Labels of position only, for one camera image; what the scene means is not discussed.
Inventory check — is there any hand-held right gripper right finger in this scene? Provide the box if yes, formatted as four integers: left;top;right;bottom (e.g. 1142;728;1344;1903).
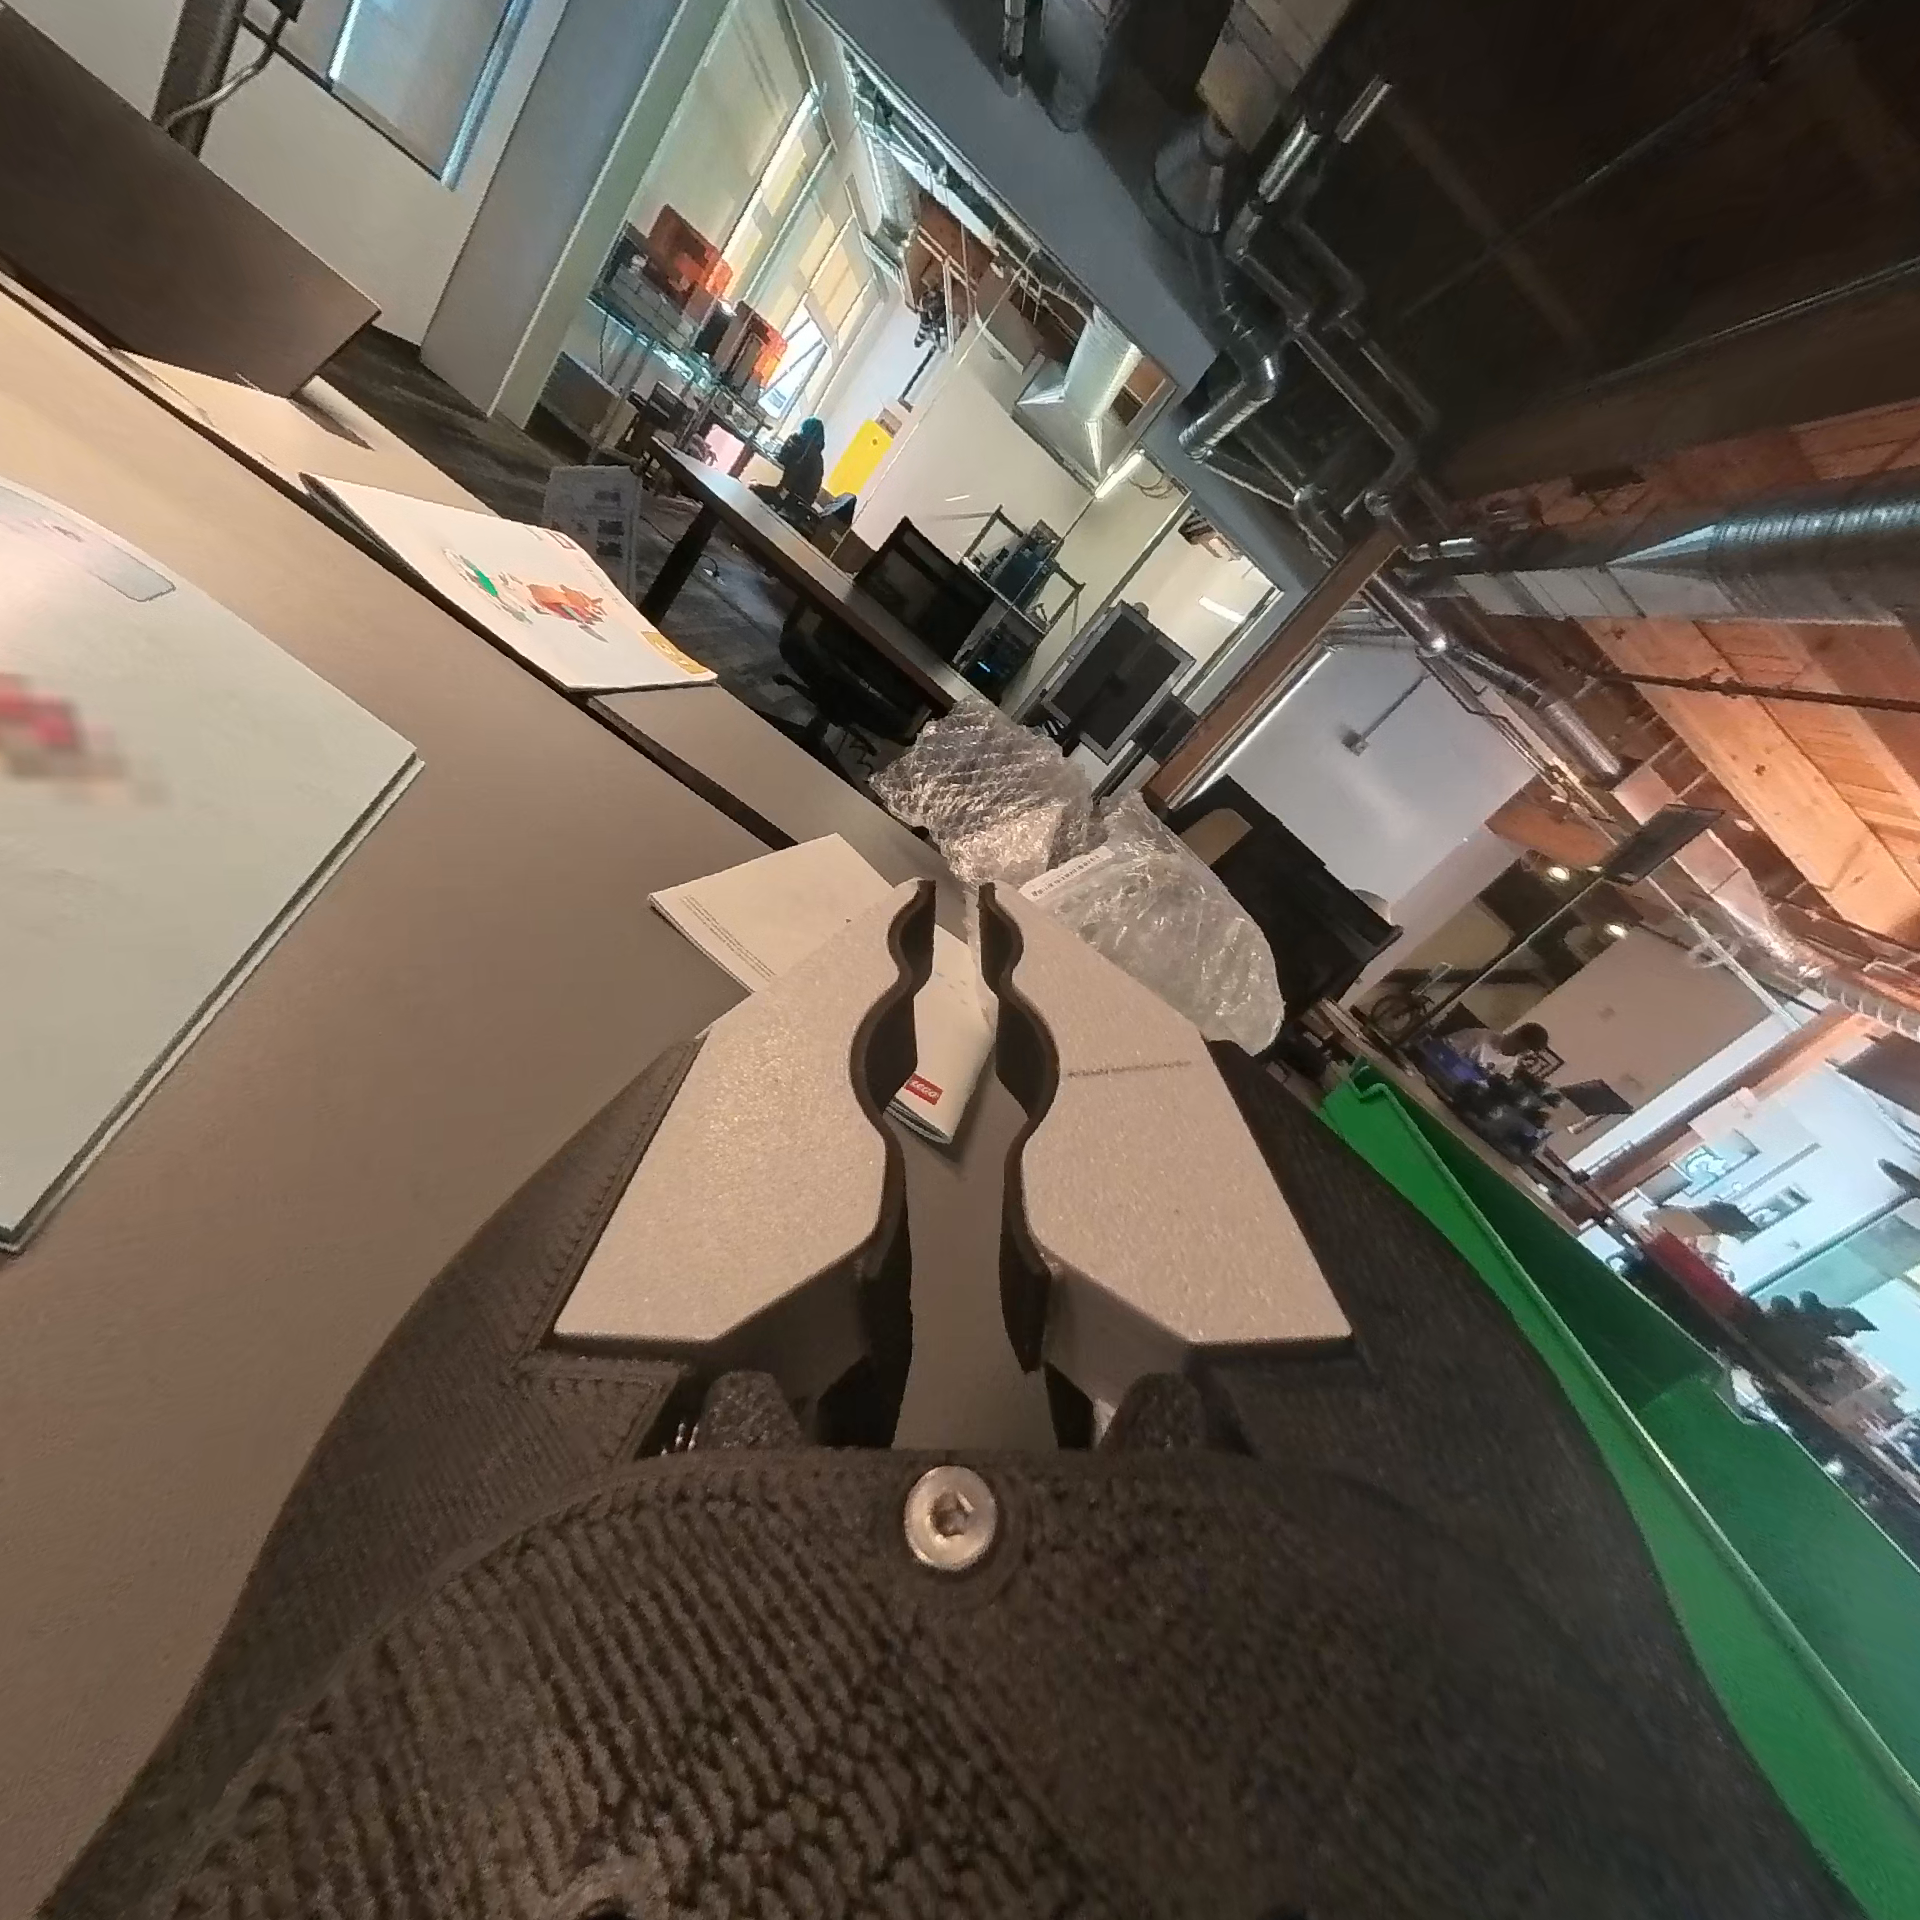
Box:
977;884;1359;1452

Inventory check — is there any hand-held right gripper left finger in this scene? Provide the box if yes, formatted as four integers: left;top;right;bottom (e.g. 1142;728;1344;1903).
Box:
551;881;941;1445

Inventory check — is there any green plastic tray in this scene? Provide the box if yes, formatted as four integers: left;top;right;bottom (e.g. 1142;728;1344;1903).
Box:
1316;1054;1920;1920

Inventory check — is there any white folded paper leaflet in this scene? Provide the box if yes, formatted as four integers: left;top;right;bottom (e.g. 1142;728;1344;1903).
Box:
647;831;996;1146

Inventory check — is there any clear bubble wrap bag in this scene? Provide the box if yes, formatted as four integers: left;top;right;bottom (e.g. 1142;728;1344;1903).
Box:
870;693;1288;1052

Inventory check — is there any dark computer monitor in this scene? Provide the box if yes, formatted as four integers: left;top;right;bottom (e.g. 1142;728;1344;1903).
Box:
1033;599;1201;769

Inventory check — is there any black office chair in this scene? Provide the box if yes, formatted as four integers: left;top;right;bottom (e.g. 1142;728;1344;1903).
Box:
768;515;1000;755

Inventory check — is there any large pale blue instruction booklet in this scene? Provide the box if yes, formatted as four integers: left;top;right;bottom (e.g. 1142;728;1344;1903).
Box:
0;480;426;1256

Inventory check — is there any long dark office table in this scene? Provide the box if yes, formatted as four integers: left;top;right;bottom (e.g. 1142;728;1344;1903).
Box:
642;446;996;751

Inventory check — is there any white booklet with cartoon picture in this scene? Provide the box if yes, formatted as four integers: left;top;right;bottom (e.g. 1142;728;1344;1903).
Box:
299;469;721;695

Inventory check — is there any metal ventilation hood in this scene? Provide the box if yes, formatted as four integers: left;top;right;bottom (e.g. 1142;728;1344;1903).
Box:
1008;318;1175;486

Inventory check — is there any orange 3d printer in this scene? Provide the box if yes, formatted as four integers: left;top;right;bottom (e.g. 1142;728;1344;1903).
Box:
642;209;740;323

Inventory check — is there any silver ceiling duct pipe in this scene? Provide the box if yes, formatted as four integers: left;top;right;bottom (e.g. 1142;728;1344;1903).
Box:
1174;59;1450;528

